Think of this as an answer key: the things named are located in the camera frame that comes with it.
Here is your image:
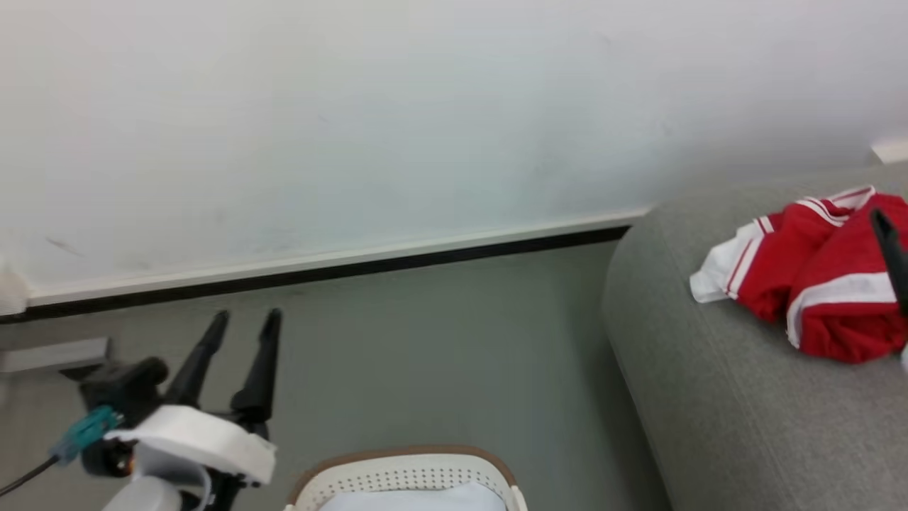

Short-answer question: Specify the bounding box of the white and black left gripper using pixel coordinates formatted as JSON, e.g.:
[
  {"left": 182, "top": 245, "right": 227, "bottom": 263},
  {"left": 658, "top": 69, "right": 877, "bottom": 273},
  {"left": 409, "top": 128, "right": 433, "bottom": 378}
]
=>
[{"left": 105, "top": 308, "right": 283, "bottom": 511}]

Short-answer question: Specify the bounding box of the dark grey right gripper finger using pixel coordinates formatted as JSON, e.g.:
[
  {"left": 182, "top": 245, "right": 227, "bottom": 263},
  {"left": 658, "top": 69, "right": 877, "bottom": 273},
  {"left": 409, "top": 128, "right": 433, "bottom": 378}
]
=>
[{"left": 870, "top": 209, "right": 908, "bottom": 317}]

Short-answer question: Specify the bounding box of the red and white garment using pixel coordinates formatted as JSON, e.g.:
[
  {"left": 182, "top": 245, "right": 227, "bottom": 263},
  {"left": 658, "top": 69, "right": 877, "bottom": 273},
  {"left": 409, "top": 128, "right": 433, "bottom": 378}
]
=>
[{"left": 690, "top": 186, "right": 908, "bottom": 365}]

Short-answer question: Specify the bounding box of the white laundry basket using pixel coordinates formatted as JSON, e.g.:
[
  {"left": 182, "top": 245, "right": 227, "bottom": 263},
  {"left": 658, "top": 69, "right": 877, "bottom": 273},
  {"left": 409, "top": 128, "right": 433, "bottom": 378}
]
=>
[{"left": 284, "top": 445, "right": 530, "bottom": 511}]

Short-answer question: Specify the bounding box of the black and white baseboard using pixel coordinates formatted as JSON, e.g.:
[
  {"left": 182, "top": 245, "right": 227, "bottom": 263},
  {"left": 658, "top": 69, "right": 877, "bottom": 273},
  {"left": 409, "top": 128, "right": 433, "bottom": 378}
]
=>
[{"left": 0, "top": 206, "right": 650, "bottom": 324}]

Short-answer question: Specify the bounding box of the grey fabric sofa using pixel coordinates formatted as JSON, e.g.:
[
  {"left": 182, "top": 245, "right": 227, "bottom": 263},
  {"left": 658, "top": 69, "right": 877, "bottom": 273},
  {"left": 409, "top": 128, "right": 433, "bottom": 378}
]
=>
[{"left": 602, "top": 162, "right": 908, "bottom": 511}]

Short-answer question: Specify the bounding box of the white fluffy object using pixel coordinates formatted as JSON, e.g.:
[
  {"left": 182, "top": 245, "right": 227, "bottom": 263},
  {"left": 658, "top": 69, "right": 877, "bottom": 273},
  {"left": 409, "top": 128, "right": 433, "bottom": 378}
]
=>
[{"left": 0, "top": 257, "right": 33, "bottom": 317}]

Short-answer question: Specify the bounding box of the pale blue white cloth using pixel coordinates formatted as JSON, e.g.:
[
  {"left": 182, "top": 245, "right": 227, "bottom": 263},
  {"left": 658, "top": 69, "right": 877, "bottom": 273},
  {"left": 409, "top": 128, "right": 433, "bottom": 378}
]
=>
[{"left": 319, "top": 482, "right": 509, "bottom": 511}]

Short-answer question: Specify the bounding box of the black cable with teal plug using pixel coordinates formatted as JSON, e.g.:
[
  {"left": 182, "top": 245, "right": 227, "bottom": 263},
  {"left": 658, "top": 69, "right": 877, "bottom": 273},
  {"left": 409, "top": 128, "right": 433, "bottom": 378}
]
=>
[{"left": 0, "top": 405, "right": 123, "bottom": 498}]

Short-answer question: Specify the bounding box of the grey metal floor bracket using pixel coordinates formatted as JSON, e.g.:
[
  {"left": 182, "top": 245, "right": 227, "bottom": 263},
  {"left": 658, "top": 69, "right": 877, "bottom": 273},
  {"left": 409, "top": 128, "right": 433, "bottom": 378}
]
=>
[{"left": 0, "top": 336, "right": 111, "bottom": 375}]

